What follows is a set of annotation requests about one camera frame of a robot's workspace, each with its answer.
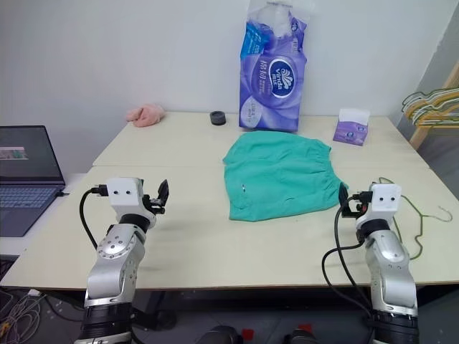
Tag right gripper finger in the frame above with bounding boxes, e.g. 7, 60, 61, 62
338, 181, 350, 210

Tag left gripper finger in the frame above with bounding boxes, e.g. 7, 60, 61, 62
156, 179, 171, 209

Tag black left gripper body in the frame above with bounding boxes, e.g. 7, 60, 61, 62
141, 193, 169, 216

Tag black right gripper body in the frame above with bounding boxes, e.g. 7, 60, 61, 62
342, 199, 369, 219

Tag green shorts with orange drawstring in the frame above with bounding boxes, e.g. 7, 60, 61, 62
222, 132, 349, 222

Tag olive wire hanger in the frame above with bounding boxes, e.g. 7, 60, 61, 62
376, 176, 453, 262

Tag small purple tissue box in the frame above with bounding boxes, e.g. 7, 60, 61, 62
332, 108, 372, 146

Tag pink cloth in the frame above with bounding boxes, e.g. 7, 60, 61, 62
126, 102, 166, 128

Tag white side table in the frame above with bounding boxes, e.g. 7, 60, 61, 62
0, 173, 89, 257

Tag wooden clothes rack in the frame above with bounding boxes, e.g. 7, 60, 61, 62
410, 59, 459, 151

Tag bunch of clothes hangers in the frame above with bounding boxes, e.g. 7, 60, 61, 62
404, 91, 459, 123

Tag large purple tissue pack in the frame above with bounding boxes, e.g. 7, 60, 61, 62
238, 0, 309, 133

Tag grey laptop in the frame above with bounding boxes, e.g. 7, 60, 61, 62
0, 125, 67, 238

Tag dark rounded shape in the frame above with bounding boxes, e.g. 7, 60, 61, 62
286, 328, 320, 344
199, 325, 240, 344

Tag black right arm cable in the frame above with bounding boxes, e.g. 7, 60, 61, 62
321, 193, 376, 320

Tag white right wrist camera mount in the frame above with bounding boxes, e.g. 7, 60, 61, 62
355, 183, 401, 229

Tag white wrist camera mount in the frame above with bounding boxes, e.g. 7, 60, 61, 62
355, 183, 401, 229
107, 176, 158, 225

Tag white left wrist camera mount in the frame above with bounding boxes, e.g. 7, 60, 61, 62
107, 176, 158, 225

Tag yellow wire hanger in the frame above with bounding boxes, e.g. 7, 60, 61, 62
407, 87, 459, 129

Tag white floor cable bundle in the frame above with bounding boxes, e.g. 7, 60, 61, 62
0, 286, 51, 344

